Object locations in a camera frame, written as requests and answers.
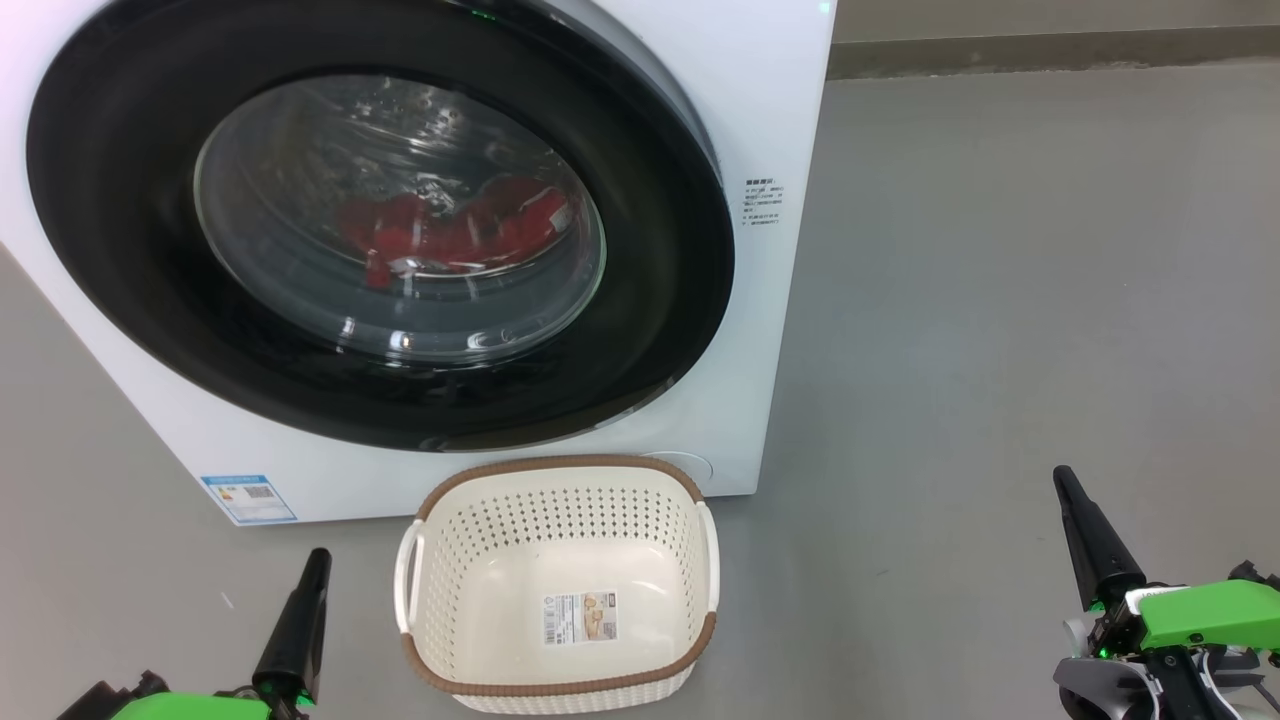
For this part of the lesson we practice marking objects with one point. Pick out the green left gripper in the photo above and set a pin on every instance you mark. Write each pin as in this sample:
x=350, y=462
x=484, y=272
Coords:
x=190, y=708

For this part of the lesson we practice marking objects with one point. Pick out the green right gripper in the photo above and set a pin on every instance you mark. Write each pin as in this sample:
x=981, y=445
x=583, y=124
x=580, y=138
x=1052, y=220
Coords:
x=1205, y=615

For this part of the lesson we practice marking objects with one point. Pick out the red garment with white trim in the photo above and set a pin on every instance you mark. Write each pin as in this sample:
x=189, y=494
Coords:
x=480, y=235

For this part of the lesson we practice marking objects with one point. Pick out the glass washing machine door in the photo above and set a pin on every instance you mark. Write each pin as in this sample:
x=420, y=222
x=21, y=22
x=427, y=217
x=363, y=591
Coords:
x=660, y=300

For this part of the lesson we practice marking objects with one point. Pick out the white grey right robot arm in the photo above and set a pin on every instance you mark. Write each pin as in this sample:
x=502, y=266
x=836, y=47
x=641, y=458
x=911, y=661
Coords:
x=1110, y=690

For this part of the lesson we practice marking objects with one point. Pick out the cream perforated basket brown rim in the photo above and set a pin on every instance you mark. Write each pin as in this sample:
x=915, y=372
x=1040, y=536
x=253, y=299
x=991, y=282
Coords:
x=560, y=560

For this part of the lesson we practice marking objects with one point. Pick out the printed product label sticker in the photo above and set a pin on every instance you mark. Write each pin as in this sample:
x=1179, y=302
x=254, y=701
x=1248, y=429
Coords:
x=580, y=617

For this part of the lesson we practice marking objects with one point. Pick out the white front-load washing machine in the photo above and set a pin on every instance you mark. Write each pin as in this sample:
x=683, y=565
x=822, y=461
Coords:
x=760, y=330

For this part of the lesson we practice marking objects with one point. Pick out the steel perforated washer drum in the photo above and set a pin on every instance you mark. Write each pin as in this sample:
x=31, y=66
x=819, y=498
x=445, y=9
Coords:
x=300, y=150

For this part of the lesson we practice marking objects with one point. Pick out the blue energy label sticker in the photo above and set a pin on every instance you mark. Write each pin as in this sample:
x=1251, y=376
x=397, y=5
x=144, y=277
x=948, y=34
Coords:
x=250, y=499

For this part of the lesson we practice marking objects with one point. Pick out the round white filter cover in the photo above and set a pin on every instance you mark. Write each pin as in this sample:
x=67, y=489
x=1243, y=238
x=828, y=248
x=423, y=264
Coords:
x=690, y=468

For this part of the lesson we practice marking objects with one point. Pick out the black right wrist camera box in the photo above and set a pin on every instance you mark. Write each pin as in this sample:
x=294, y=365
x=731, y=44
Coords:
x=1258, y=576

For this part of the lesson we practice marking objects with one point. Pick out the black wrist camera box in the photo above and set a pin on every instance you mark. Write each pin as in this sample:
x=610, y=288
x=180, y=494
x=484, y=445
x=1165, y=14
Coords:
x=120, y=698
x=1258, y=576

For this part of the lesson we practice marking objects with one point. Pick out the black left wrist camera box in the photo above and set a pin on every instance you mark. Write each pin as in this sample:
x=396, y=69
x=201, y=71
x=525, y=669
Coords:
x=120, y=698

